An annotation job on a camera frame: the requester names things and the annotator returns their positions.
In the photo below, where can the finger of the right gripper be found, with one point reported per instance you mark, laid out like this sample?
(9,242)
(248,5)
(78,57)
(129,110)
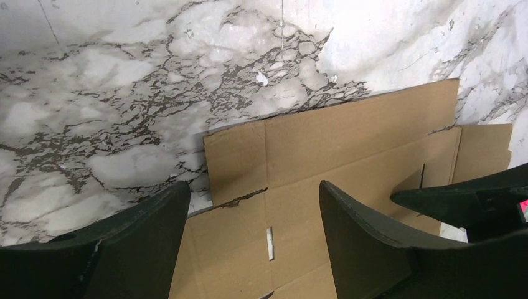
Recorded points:
(487,207)

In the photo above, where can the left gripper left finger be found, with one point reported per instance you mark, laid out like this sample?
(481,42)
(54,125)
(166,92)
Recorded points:
(131,254)

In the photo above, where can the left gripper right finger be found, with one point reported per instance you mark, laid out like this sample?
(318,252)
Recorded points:
(374,256)

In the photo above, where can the brown cardboard box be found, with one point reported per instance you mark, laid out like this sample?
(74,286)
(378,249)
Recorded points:
(264,234)

